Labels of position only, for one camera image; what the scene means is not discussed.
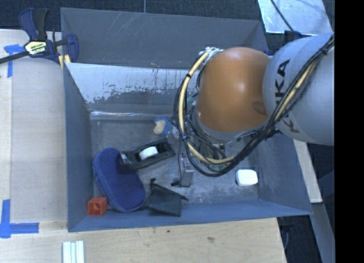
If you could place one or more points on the grey metal bin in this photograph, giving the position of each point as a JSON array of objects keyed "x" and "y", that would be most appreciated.
[{"x": 128, "y": 42}]

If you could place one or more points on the red cube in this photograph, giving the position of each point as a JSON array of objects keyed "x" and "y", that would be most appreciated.
[{"x": 96, "y": 206}]

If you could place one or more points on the white rounded block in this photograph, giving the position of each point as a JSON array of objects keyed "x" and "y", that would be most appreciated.
[{"x": 246, "y": 177}]

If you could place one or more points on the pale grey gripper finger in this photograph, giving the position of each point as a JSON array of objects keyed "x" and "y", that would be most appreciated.
[
  {"x": 186, "y": 161},
  {"x": 187, "y": 178}
]

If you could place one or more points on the black tape dispenser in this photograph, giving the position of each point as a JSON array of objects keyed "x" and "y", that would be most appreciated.
[{"x": 133, "y": 160}]

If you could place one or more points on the blue oval fabric case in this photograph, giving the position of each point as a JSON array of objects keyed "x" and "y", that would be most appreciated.
[{"x": 119, "y": 182}]

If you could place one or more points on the blue and cream toy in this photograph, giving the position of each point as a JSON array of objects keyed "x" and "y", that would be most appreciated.
[{"x": 160, "y": 125}]

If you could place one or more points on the black flat plastic piece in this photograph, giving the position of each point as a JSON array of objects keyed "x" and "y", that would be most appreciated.
[{"x": 166, "y": 202}]

